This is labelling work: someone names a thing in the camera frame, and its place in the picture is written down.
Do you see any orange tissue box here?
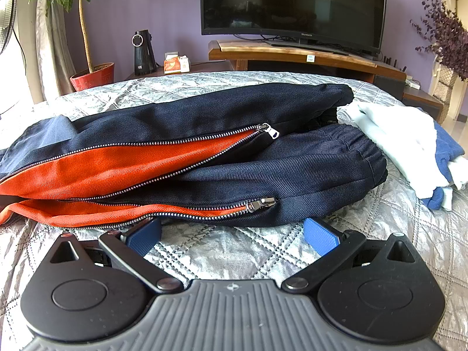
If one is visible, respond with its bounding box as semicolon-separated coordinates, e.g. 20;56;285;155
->
163;55;191;75

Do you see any white garment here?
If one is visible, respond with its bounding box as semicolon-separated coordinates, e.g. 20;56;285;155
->
336;101;468;211

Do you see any black standing fan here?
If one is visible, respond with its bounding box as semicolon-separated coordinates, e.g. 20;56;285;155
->
0;0;28;118

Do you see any purple dried flower bouquet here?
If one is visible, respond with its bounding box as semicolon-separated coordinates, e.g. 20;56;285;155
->
409;0;468;81

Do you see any black flat television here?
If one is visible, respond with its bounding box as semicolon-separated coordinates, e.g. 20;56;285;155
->
200;0;388;61

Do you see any blue garment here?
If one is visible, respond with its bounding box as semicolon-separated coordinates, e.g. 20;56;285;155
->
420;121;466;211

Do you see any red plant pot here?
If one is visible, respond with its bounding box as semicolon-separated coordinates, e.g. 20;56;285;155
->
69;62;116;93

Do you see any grey curtain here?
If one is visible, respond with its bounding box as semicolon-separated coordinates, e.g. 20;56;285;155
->
35;0;77;99

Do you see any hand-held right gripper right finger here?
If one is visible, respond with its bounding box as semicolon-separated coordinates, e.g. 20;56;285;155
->
281;217;434;295

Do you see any black tower speaker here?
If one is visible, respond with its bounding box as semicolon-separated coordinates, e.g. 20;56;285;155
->
132;30;156;75

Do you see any green potted tree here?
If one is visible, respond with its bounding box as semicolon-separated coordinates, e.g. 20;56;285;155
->
29;0;119;75

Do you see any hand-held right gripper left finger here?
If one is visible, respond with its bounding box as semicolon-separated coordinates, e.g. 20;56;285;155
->
35;218;184;295

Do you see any wicker vase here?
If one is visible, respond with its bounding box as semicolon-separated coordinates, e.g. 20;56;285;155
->
429;62;461;125

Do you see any dark wooden low cabinet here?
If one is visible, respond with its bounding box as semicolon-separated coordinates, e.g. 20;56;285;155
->
124;61;445;121

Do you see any wooden television stand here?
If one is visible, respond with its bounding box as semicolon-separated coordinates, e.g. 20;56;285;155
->
208;40;408;85

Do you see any silver quilted bedspread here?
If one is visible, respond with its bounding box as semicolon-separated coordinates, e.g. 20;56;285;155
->
0;71;468;339

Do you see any navy jacket with orange lining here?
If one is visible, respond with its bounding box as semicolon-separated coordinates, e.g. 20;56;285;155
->
0;82;389;229

